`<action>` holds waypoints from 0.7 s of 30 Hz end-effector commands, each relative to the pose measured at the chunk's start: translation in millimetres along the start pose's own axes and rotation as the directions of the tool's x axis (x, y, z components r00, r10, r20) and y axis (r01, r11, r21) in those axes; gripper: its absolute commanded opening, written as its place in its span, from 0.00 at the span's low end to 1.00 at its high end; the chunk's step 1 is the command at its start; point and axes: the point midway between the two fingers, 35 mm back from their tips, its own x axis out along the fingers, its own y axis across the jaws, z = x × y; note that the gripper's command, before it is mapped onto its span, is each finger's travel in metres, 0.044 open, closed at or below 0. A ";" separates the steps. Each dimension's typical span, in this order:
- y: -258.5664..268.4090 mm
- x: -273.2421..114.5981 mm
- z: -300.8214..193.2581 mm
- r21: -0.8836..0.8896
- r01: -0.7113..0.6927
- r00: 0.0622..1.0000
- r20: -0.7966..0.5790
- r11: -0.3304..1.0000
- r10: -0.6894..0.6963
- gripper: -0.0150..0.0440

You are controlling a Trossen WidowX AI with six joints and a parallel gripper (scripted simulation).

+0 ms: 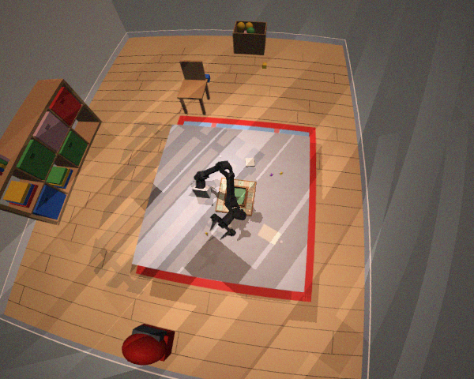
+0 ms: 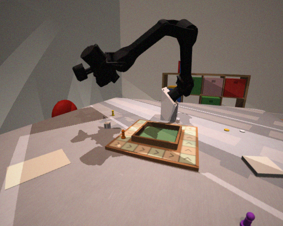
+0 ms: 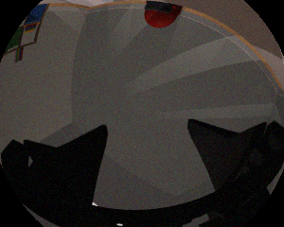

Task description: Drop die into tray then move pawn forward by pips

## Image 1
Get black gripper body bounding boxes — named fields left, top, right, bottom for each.
left=210, top=214, right=236, bottom=236

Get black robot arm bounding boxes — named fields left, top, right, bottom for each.
left=194, top=160, right=246, bottom=220

